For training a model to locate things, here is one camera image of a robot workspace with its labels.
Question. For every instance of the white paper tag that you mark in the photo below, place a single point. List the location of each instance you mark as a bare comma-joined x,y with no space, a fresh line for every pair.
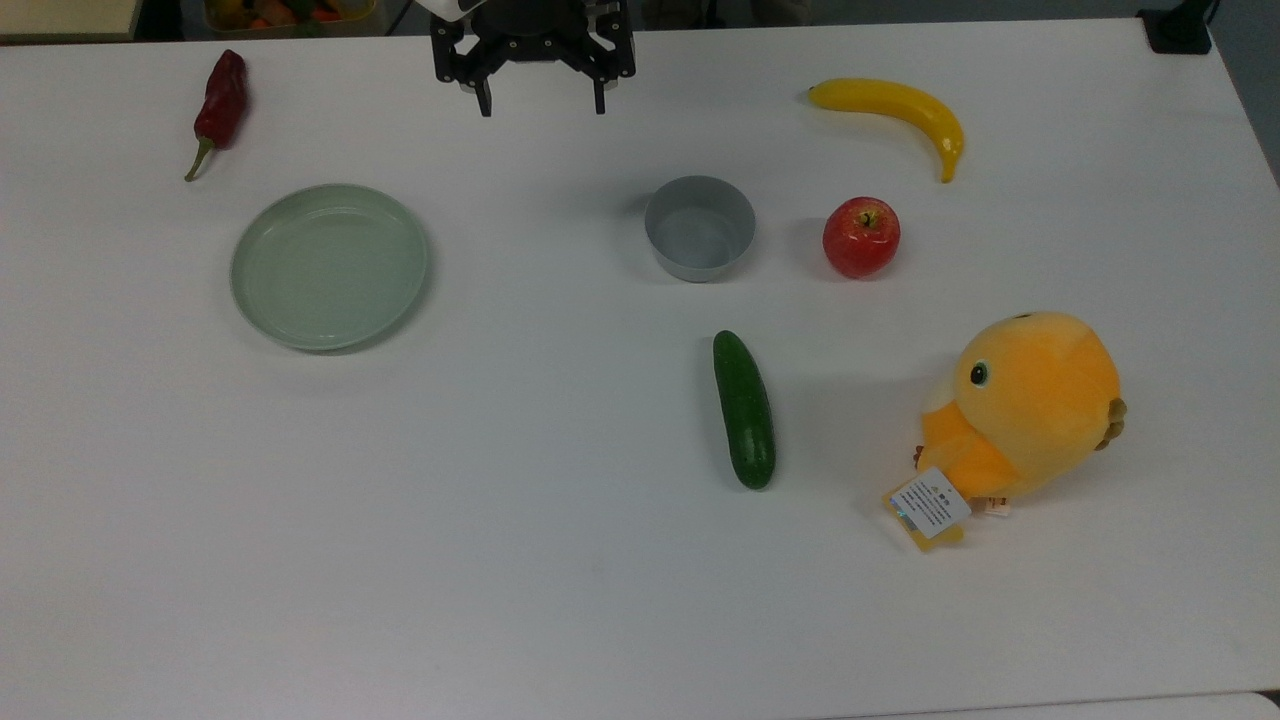
930,503

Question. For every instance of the box of toy food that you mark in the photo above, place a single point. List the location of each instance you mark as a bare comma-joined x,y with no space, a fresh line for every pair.
290,14

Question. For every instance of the grey bowl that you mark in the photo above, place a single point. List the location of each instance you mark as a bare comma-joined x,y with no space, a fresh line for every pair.
699,230

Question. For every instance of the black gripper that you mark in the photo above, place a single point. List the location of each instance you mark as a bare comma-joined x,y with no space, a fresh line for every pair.
530,25

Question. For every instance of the black table clamp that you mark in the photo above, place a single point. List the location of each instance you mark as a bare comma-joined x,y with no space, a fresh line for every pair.
1178,28

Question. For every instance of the green cucumber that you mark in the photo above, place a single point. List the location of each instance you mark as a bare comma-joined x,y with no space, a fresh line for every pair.
745,410

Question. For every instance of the wooden side table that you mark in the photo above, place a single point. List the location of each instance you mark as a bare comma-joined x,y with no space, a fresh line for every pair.
65,15

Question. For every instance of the yellow banana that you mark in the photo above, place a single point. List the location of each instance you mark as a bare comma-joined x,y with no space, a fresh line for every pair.
915,105

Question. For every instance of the red chili pepper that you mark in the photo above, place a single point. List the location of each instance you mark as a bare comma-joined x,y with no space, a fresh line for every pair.
222,100

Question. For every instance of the orange plush chick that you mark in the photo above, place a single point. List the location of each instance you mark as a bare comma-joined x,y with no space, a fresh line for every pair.
1030,400

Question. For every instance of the pale green plate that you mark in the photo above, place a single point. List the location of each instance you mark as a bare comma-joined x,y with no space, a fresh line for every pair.
330,267

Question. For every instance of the red apple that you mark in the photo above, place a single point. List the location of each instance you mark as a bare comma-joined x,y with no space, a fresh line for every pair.
860,240

